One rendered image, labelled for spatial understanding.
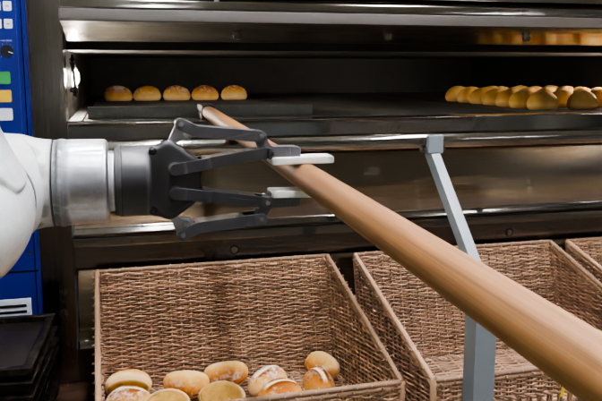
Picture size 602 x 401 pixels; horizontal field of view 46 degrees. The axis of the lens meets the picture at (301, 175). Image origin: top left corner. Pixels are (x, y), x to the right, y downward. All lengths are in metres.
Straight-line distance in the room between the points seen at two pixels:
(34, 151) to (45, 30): 0.92
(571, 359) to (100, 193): 0.51
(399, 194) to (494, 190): 0.26
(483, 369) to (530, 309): 0.94
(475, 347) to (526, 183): 0.77
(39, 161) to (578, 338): 0.54
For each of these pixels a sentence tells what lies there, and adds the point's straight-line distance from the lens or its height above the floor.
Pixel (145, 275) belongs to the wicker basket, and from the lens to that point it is 1.67.
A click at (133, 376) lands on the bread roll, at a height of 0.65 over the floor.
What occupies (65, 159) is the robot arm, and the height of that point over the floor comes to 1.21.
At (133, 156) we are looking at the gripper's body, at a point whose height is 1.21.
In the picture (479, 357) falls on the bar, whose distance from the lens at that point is 1.29.
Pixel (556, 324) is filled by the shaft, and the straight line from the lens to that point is 0.35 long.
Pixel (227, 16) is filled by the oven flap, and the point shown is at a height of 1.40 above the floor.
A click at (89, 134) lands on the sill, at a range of 1.65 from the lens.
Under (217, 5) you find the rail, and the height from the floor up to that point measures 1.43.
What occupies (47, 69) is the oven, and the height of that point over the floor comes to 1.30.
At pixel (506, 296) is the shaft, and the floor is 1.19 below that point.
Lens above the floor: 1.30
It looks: 9 degrees down
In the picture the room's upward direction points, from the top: straight up
